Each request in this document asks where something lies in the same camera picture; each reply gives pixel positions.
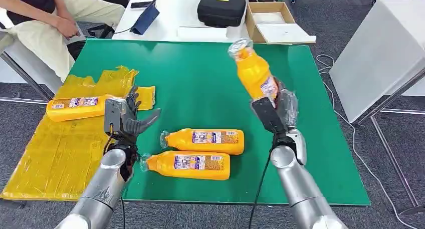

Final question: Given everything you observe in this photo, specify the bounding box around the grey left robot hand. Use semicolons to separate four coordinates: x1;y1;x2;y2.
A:
114;85;162;146

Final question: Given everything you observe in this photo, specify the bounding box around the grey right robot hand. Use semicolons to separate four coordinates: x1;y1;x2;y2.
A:
273;78;300;129

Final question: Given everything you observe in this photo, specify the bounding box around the orange drink bottle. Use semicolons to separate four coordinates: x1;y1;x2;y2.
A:
46;94;116;123
228;37;280;104
140;150;231;181
160;128;246;156

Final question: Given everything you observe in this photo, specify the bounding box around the green table mat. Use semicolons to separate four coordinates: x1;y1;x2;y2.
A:
68;38;371;207

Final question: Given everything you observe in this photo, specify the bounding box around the yellow plastic sheet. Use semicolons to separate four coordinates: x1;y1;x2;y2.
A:
0;65;156;201

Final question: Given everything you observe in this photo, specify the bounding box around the open cardboard box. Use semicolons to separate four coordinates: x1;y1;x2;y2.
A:
245;1;317;45

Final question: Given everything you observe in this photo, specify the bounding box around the white foam insert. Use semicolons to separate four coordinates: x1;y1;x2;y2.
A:
252;12;287;25

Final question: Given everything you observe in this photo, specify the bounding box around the black chair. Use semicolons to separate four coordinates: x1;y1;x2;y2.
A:
66;23;116;61

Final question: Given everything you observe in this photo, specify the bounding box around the white table with metal legs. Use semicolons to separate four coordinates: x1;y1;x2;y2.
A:
328;0;425;217

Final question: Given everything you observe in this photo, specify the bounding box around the tablet in blue case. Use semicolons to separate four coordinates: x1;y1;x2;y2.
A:
129;0;161;36

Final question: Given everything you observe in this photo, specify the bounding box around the person's right hand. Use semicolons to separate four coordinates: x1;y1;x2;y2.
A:
54;16;81;40

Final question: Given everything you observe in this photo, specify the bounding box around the white bench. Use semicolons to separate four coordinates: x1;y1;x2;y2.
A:
0;22;88;103

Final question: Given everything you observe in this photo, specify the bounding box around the black zip case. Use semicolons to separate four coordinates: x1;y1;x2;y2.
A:
196;0;248;28

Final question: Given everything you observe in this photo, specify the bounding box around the person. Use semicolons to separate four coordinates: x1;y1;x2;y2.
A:
0;0;126;83

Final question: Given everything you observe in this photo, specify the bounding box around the black phone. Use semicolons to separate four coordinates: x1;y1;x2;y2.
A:
130;1;154;10

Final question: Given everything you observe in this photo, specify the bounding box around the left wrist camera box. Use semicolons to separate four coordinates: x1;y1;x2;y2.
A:
104;97;128;137

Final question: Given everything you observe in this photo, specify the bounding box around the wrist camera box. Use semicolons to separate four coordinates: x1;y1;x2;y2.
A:
251;97;287;136
104;97;128;137

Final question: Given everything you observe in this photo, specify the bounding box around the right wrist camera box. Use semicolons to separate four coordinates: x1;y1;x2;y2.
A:
251;97;287;136

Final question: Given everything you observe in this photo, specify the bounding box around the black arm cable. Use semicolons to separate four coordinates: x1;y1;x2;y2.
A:
248;136;278;229

